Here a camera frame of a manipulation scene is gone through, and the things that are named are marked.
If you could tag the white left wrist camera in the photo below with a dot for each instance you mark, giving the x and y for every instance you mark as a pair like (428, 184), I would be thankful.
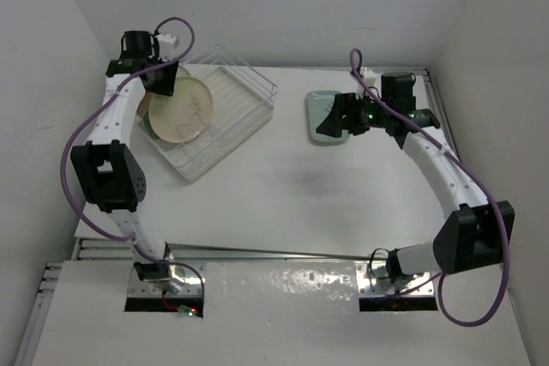
(168, 44)

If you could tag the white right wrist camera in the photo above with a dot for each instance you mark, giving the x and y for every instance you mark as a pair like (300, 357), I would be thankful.
(368, 76)

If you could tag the green and cream round plate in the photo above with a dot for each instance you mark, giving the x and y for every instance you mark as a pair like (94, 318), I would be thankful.
(184, 115)

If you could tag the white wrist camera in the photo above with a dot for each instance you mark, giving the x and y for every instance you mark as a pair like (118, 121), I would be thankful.
(168, 44)
(368, 76)

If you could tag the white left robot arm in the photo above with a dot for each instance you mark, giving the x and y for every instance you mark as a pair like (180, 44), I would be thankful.
(107, 171)

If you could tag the pink and cream round plate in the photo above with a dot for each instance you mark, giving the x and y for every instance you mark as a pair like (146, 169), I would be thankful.
(145, 102)

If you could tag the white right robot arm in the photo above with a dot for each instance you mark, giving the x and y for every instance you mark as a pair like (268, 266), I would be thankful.
(470, 237)

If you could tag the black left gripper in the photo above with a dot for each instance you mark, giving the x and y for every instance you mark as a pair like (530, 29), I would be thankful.
(165, 88)

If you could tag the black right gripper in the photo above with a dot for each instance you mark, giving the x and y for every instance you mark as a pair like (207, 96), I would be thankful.
(345, 104)

